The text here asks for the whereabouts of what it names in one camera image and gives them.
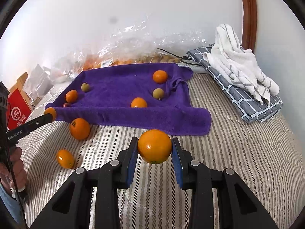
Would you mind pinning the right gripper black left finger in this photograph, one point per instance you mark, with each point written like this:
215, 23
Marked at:
70, 206

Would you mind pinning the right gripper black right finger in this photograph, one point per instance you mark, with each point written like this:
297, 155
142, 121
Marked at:
238, 206

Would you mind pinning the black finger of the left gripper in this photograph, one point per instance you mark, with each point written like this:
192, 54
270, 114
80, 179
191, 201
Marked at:
28, 127

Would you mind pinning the small orange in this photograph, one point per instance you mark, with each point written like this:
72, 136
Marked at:
51, 111
65, 159

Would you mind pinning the smooth orange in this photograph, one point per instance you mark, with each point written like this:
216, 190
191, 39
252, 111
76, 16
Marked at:
154, 146

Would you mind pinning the person's left hand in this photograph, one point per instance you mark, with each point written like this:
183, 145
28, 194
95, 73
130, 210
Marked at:
19, 172

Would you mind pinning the red cardboard box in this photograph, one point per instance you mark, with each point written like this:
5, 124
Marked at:
17, 111

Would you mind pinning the small orange on bed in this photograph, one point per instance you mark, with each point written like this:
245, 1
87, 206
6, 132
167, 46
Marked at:
65, 159

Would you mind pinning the orange with sticker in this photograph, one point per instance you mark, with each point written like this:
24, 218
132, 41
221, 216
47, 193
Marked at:
80, 129

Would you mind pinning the small red fruit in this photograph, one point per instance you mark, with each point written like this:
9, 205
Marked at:
66, 105

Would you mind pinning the crumpled clear plastic bag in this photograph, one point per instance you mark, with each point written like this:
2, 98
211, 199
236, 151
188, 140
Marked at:
38, 83

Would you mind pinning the orange on towel left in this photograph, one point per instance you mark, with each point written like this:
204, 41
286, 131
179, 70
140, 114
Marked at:
71, 96

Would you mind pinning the orange on towel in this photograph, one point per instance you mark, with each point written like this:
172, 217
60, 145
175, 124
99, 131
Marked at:
138, 102
71, 96
160, 76

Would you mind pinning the orange on towel centre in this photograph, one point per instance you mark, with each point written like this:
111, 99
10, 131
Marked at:
138, 102

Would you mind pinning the purple towel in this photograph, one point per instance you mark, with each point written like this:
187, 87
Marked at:
113, 89

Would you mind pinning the green-brown fruit left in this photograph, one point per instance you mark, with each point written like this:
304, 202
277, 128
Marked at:
85, 87

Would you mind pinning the green-brown fruit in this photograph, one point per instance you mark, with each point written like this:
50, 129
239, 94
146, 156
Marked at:
85, 87
158, 93

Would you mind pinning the green-brown fruit right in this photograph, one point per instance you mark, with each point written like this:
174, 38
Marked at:
158, 93

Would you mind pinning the orange on towel far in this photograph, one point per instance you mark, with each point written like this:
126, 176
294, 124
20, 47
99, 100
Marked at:
160, 76

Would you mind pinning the grey checked folded cloth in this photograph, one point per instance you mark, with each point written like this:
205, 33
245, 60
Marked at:
248, 108

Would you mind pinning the clear plastic fruit bag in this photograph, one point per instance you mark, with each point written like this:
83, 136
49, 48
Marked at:
134, 44

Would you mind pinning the white striped towel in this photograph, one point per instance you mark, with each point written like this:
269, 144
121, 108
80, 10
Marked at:
239, 67

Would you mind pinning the brown wooden door frame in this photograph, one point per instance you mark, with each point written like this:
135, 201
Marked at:
249, 30

